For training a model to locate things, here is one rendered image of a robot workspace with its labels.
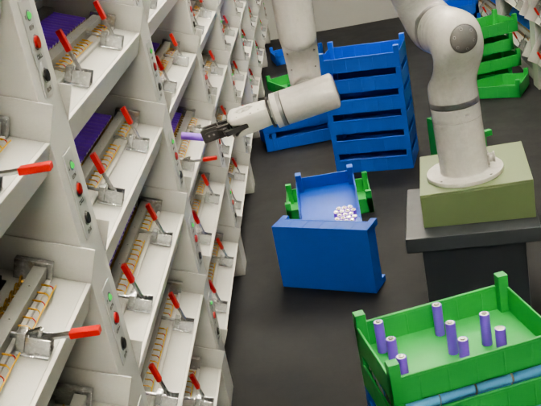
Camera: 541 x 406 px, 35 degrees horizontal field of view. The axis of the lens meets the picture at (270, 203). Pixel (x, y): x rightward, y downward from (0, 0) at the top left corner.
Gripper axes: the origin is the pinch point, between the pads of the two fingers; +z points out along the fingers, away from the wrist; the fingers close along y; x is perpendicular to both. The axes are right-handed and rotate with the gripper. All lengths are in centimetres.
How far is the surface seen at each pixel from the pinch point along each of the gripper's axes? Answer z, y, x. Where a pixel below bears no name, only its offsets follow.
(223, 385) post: 15, 25, 53
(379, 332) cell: -27, 61, 29
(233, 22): 7, -185, 7
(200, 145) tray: 8.2, -22.1, 8.3
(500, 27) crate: -105, -201, 53
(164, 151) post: 6.2, 24.2, -6.0
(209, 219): 12.6, -17.2, 27.4
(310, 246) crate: -9, -29, 49
